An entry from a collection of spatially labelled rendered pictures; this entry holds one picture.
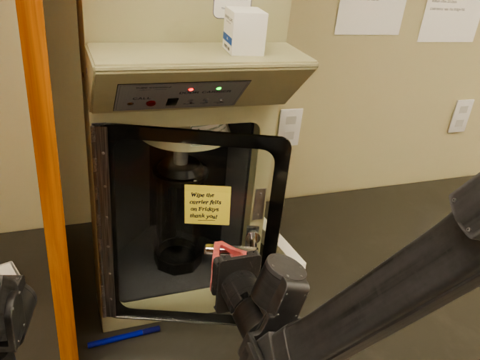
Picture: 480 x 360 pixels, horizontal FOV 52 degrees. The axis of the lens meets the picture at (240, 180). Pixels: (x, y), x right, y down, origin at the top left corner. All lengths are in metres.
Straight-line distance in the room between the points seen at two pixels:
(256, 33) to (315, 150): 0.83
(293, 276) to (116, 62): 0.35
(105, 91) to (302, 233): 0.80
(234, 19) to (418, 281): 0.43
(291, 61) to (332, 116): 0.77
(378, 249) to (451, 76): 0.63
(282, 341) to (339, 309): 0.10
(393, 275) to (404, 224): 1.03
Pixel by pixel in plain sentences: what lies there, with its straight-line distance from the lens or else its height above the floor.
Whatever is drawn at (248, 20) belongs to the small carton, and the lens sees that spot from 0.72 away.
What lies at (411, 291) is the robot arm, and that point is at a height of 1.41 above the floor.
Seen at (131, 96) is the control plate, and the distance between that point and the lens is 0.72.
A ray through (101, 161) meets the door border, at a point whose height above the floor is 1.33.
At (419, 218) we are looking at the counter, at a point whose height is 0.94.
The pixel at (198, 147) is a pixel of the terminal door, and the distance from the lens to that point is 0.77.
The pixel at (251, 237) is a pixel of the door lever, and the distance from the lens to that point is 0.85.
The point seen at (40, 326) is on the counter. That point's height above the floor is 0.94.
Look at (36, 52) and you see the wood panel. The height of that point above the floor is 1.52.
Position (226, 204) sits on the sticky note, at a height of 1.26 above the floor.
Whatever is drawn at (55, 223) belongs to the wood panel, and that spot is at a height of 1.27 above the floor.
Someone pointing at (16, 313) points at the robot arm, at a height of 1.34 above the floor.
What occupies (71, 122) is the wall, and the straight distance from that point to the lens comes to 1.26.
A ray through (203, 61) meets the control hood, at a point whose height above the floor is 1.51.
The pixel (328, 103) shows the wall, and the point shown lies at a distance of 1.47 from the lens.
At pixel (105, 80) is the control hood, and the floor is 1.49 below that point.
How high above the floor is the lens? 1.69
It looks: 29 degrees down
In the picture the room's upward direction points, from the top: 6 degrees clockwise
